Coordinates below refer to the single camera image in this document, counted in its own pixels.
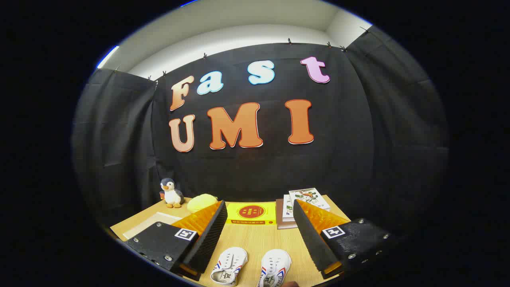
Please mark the penguin plush toy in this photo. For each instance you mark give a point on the penguin plush toy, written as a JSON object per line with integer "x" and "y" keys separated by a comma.
{"x": 172, "y": 193}

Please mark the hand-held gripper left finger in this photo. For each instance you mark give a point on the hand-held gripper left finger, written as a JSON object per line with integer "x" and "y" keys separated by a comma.
{"x": 211, "y": 239}

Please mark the beige fabric storage box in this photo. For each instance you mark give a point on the beige fabric storage box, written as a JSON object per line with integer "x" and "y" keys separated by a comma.
{"x": 151, "y": 223}

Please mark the white illustrated book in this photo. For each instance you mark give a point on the white illustrated book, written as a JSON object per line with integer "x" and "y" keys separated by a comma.
{"x": 308, "y": 198}

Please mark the white canvas shoe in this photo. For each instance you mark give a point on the white canvas shoe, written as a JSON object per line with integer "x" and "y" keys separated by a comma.
{"x": 275, "y": 268}
{"x": 229, "y": 266}

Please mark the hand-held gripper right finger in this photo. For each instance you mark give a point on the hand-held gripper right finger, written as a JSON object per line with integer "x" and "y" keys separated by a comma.
{"x": 308, "y": 239}

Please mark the yellow round plush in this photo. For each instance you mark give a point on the yellow round plush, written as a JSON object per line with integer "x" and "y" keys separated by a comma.
{"x": 201, "y": 201}

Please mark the yellow book with red circle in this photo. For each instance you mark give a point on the yellow book with red circle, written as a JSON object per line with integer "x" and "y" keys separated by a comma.
{"x": 251, "y": 213}

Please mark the white ceiling light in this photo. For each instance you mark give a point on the white ceiling light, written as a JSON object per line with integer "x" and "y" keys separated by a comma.
{"x": 108, "y": 56}

